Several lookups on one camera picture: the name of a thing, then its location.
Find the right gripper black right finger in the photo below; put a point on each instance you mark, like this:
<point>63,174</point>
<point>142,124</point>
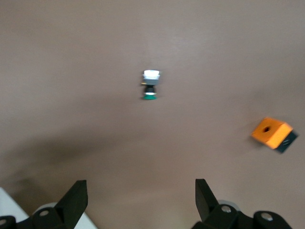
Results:
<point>209,212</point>

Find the white drawer cabinet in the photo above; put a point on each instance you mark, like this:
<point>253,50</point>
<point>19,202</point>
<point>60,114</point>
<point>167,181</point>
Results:
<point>9,210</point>

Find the brown table cover sheet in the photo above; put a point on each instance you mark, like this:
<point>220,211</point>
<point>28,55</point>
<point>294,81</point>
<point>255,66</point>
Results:
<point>152,143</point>

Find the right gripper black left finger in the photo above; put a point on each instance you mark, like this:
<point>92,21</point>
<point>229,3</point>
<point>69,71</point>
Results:
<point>69,210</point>

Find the green push button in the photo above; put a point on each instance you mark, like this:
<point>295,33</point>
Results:
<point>150,89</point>

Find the orange box with black base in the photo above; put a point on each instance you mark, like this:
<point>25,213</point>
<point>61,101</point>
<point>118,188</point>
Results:
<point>276,137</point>

